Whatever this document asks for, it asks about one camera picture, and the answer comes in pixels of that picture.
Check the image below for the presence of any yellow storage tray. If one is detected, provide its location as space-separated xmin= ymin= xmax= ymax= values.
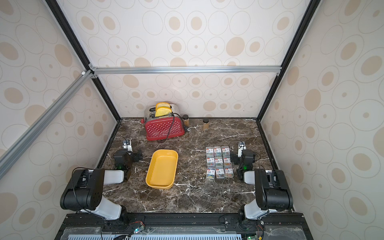
xmin=146 ymin=150 xmax=179 ymax=190

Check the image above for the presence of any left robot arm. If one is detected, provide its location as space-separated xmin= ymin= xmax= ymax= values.
xmin=60 ymin=149 xmax=143 ymax=224

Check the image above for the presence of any yellow toast slice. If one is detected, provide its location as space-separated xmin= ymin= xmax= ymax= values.
xmin=156 ymin=102 xmax=172 ymax=110
xmin=155 ymin=107 xmax=173 ymax=118

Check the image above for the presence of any red toaster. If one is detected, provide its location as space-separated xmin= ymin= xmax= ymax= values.
xmin=142 ymin=104 xmax=187 ymax=141

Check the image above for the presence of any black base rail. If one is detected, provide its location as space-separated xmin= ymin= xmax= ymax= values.
xmin=55 ymin=213 xmax=313 ymax=240

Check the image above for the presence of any yellow toast slice front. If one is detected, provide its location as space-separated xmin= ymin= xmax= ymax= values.
xmin=155 ymin=107 xmax=173 ymax=118

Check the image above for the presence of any left aluminium rail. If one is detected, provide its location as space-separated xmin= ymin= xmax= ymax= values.
xmin=1 ymin=70 xmax=93 ymax=178

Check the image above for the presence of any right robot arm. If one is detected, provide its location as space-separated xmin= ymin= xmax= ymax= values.
xmin=232 ymin=148 xmax=294 ymax=221

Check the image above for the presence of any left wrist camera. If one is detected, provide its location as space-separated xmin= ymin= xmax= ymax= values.
xmin=123 ymin=139 xmax=133 ymax=153

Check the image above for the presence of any spice jar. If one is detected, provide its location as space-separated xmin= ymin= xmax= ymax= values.
xmin=203 ymin=118 xmax=210 ymax=131
xmin=183 ymin=115 xmax=190 ymax=128

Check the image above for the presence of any yellow toast slice rear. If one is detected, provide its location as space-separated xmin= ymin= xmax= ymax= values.
xmin=156 ymin=102 xmax=172 ymax=110

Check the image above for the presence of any right spice jar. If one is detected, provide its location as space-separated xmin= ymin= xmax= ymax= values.
xmin=203 ymin=118 xmax=210 ymax=131

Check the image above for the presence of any left spice jar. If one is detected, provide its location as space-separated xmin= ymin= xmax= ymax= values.
xmin=183 ymin=115 xmax=190 ymax=128

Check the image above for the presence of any horizontal aluminium rail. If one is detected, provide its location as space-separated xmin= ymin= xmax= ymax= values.
xmin=92 ymin=66 xmax=282 ymax=75

